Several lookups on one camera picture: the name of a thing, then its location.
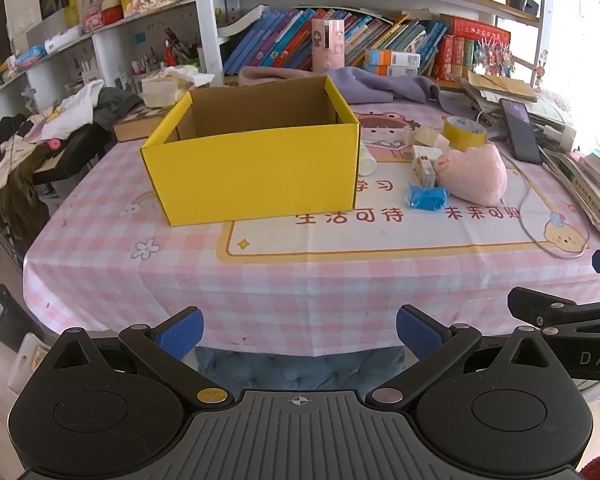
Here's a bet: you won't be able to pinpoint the white spray bottle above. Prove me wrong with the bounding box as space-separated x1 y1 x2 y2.
358 141 378 177

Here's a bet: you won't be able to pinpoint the white power adapter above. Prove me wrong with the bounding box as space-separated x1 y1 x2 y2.
412 145 443 162

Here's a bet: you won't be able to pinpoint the white tissue pack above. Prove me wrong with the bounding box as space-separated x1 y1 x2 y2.
140 65 214 108

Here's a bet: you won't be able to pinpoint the red dictionary books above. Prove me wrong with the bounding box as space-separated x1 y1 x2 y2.
432 14 510 81

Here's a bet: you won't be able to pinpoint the pink plush pig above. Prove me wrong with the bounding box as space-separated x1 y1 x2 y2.
434 142 508 206

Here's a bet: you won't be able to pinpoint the small red white box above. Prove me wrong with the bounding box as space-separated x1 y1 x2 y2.
412 155 437 190

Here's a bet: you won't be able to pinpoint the pink cylindrical dispenser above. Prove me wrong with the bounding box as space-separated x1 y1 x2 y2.
311 18 346 73

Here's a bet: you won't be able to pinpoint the orange blue white box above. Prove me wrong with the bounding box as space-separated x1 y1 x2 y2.
365 49 420 68

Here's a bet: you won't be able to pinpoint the yellow tape roll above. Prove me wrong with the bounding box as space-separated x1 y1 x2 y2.
442 116 486 152

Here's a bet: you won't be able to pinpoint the white sponge block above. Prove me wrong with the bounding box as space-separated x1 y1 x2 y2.
404 126 450 151

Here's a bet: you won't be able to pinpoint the purple pink cloth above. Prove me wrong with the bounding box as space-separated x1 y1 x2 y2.
238 66 476 118

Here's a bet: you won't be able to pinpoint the white bookshelf frame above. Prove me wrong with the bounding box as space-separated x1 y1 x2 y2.
0 0 544 120

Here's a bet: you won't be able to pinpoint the yellow cardboard box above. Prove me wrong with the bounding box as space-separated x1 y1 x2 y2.
140 77 361 226

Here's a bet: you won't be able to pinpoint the wooden chess box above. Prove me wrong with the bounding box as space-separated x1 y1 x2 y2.
114 105 171 142

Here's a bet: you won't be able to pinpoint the black smartphone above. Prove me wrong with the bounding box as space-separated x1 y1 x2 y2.
500 99 542 165

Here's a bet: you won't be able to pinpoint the stack of papers and books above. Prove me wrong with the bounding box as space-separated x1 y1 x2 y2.
458 73 600 233

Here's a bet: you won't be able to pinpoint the blue plastic bag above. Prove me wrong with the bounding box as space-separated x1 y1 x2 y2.
405 184 448 212

